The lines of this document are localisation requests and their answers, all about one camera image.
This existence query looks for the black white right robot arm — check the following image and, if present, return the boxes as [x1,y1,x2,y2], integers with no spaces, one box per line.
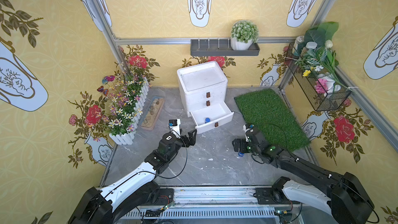
[232,127,374,224]

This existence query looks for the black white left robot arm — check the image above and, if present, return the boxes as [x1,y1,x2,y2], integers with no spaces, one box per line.
[68,130,198,224]

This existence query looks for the white drawer cabinet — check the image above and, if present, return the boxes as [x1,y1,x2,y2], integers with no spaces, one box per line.
[177,61,228,117]

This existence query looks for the green artificial grass mat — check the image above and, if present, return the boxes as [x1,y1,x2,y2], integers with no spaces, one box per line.
[235,89,310,151]

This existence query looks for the pink tray with stones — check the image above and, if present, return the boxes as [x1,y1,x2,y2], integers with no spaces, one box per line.
[140,96,165,131]

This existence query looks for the artificial flowers in white fence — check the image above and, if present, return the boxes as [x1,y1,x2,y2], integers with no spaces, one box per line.
[96,73,150,145]

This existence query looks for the green plant in white pot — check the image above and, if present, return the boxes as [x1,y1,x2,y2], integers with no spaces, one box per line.
[231,20,259,50]

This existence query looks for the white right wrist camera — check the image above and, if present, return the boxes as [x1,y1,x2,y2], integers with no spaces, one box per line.
[243,123,254,133]

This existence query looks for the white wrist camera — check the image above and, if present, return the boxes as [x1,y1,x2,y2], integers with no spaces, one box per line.
[169,119,181,139]
[243,123,254,133]

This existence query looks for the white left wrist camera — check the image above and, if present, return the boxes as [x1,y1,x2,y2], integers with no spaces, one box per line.
[169,119,181,139]

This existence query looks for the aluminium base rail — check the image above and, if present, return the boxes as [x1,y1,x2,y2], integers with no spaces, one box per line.
[82,185,355,224]

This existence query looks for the grey wall shelf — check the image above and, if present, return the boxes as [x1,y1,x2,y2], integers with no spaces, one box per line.
[190,38,260,57]

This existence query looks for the black wire basket with flowers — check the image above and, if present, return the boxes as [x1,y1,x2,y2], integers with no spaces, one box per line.
[285,22,351,112]

